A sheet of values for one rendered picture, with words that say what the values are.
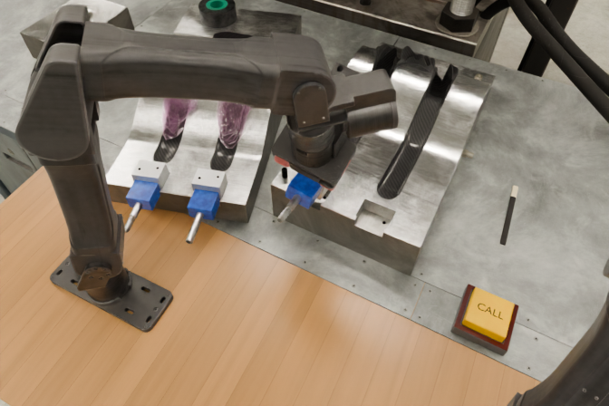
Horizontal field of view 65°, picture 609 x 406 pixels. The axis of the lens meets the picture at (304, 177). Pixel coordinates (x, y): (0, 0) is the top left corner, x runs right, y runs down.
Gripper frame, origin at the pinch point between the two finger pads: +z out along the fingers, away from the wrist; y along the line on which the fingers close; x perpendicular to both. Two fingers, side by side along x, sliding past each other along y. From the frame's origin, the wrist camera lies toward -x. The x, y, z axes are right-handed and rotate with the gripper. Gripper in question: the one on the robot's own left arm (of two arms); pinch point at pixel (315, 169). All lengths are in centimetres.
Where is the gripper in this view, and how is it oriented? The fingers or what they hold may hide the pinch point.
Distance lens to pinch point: 73.7
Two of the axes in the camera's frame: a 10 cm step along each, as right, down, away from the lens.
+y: -8.7, -4.6, 2.0
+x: -5.0, 8.3, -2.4
